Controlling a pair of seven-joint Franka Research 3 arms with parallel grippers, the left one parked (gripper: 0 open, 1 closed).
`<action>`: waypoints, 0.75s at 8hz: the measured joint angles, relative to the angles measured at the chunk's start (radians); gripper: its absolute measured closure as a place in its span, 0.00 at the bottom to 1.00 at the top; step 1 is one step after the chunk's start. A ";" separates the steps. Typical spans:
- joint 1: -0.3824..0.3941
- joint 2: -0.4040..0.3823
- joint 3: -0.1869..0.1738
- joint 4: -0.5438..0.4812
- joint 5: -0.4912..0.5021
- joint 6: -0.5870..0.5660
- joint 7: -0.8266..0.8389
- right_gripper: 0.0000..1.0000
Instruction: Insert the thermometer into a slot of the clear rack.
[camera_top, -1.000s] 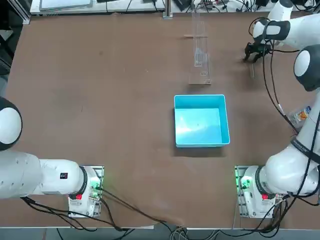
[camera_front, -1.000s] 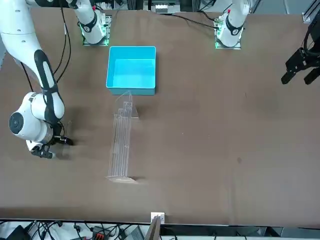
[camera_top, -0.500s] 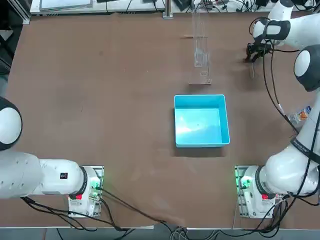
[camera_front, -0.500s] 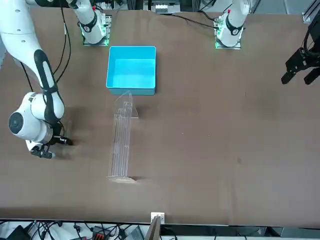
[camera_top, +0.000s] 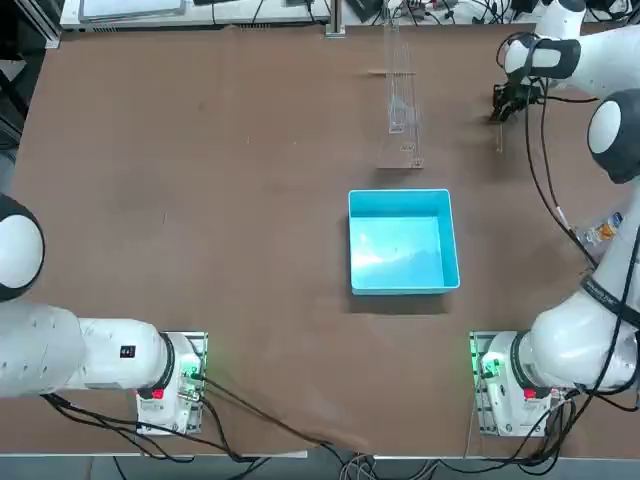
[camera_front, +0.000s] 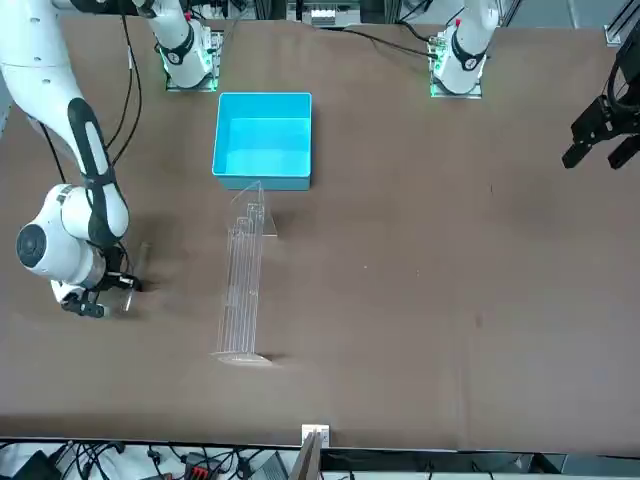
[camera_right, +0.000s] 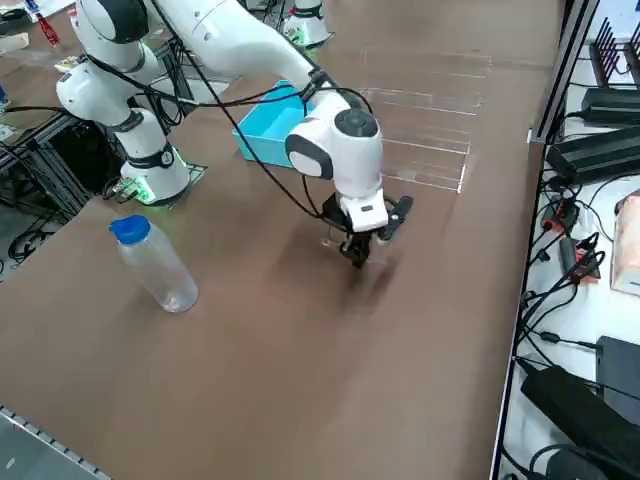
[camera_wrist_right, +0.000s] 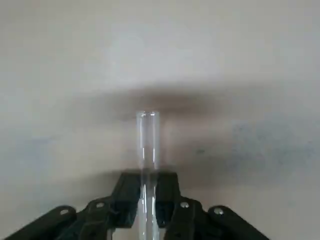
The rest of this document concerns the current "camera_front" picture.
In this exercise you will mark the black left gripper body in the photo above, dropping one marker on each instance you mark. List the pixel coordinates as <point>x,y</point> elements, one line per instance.
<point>631,75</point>

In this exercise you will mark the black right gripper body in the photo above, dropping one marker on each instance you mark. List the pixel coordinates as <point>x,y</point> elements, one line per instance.
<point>114,260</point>

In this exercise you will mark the thin clear thermometer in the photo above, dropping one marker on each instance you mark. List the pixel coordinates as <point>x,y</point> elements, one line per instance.
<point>144,257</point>

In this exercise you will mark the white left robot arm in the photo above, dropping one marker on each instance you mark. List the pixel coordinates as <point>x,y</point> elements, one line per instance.
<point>465,45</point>

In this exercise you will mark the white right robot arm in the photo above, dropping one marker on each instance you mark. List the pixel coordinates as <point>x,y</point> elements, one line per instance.
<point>40,50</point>

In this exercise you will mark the clear acrylic tiered rack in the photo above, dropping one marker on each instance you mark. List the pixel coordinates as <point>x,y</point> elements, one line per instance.
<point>242,280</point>

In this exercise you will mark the blue plastic bin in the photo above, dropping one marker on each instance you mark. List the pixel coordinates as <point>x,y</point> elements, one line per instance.
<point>260,135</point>

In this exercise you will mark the power strip with red switches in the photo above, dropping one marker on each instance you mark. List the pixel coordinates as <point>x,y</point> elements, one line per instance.
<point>196,470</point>

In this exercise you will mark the grey power strip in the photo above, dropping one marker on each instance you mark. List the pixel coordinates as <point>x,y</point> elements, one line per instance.
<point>327,17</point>

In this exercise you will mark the long black bar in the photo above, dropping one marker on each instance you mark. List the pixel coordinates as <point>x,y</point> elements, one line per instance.
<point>450,460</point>

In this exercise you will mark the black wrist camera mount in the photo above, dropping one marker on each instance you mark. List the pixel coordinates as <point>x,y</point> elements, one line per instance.
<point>87,309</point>

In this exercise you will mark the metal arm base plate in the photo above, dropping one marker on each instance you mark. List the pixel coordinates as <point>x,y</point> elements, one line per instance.
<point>475,95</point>
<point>172,89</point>

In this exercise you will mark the camera stand post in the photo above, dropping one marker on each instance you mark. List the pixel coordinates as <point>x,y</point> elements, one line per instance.
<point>307,460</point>

